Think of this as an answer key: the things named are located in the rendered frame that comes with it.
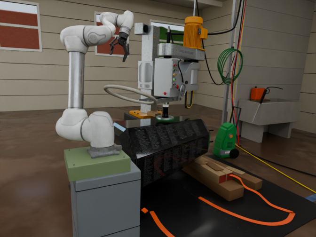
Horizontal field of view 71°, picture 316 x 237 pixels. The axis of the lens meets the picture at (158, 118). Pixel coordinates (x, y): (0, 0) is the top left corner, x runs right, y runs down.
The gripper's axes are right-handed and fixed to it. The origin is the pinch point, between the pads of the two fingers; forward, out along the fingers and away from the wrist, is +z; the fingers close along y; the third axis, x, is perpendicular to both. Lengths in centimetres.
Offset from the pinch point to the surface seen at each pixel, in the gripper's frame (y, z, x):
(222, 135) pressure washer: 248, 21, 25
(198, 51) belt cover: 119, -66, 13
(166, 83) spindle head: 71, -3, 7
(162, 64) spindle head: 62, -23, 11
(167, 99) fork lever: 81, 12, 9
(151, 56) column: 100, -59, 79
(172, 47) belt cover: 60, -39, 0
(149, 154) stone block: 62, 75, -1
